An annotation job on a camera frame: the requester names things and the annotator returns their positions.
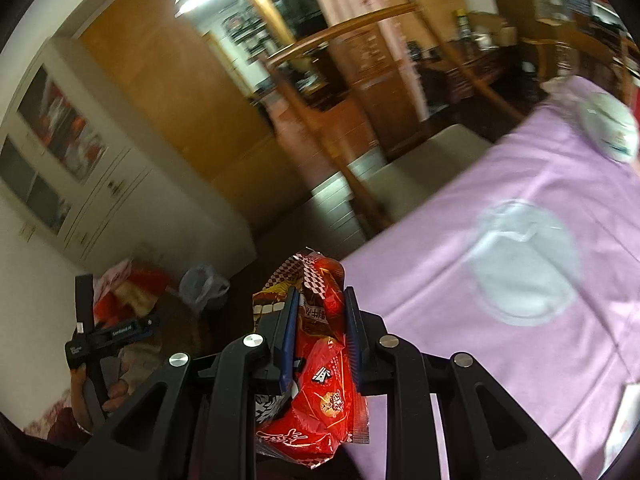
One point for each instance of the person's left hand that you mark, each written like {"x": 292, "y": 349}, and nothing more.
{"x": 119, "y": 395}

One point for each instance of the white round lid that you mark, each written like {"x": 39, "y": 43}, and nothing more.
{"x": 525, "y": 265}

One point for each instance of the purple tablecloth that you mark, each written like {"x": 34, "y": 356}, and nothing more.
{"x": 450, "y": 285}

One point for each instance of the grey chair cushion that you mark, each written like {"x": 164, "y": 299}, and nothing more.
{"x": 425, "y": 170}

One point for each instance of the white round lidded container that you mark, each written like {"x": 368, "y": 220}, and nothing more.
{"x": 610, "y": 125}

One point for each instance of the wooden dresser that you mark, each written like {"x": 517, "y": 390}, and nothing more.
{"x": 380, "y": 90}

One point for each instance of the red floral blanket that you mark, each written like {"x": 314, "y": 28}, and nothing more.
{"x": 135, "y": 295}

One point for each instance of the pink cloth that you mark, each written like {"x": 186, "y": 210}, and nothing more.
{"x": 115, "y": 275}

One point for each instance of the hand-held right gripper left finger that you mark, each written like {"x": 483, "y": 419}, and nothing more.
{"x": 290, "y": 330}

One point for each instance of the red snack packet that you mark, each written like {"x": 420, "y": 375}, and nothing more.
{"x": 325, "y": 395}

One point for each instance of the person's left forearm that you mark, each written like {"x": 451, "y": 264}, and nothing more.
{"x": 55, "y": 430}

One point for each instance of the wooden armchair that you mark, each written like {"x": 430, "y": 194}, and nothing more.
{"x": 575, "y": 45}

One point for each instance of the wooden chair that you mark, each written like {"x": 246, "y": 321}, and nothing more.
{"x": 310, "y": 120}

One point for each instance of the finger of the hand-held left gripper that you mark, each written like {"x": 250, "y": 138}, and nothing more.
{"x": 145, "y": 327}

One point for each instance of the blue bin with plastic bag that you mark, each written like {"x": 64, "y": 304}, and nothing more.
{"x": 202, "y": 287}

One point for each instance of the cluttered wooden desk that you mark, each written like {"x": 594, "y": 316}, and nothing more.
{"x": 475, "y": 70}

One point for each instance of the wooden door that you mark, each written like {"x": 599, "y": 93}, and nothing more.
{"x": 175, "y": 85}

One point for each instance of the white cabinet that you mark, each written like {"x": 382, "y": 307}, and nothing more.
{"x": 125, "y": 200}

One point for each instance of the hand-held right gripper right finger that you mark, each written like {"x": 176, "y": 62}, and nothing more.
{"x": 352, "y": 330}

